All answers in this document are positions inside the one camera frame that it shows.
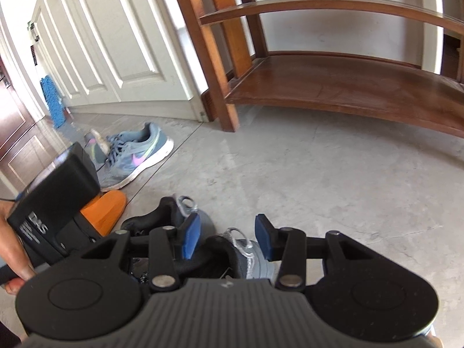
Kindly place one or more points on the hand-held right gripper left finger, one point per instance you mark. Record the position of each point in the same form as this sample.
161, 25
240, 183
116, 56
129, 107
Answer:
190, 235

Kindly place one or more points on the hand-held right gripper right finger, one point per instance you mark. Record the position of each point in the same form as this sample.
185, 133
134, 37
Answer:
263, 235

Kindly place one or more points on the black white chunky sneaker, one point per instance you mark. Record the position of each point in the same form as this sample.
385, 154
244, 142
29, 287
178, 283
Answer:
156, 217

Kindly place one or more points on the grey running shoe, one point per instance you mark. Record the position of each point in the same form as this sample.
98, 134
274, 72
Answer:
137, 156
96, 148

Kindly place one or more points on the wooden shoe rack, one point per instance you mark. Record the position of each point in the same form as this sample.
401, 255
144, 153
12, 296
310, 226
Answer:
326, 83

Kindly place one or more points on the person's left hand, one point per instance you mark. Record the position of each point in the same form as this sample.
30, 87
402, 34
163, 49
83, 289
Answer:
16, 257

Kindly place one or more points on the brown wooden door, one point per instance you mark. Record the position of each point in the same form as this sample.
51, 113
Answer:
14, 116

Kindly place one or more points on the blue mat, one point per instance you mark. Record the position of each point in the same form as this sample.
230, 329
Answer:
50, 101

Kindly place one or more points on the white cabinet doors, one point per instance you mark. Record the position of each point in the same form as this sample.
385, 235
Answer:
108, 43

